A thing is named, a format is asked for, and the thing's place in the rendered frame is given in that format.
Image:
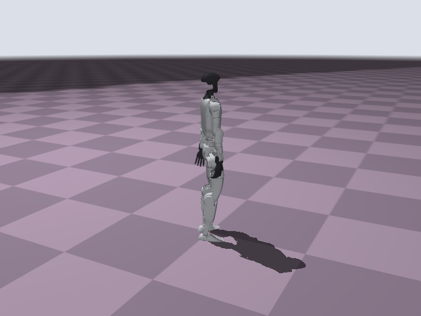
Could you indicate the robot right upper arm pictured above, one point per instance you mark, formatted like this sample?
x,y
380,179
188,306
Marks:
x,y
214,108

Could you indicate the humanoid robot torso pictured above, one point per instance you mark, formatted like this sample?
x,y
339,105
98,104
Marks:
x,y
208,147

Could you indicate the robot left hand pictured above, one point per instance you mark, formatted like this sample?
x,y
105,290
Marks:
x,y
200,156

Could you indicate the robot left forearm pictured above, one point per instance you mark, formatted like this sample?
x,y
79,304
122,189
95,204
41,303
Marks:
x,y
203,137

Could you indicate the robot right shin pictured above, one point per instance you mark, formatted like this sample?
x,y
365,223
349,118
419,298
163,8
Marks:
x,y
209,213

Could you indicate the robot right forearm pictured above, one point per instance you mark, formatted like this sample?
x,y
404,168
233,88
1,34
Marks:
x,y
218,151

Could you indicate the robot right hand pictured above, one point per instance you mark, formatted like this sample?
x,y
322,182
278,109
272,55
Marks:
x,y
218,169

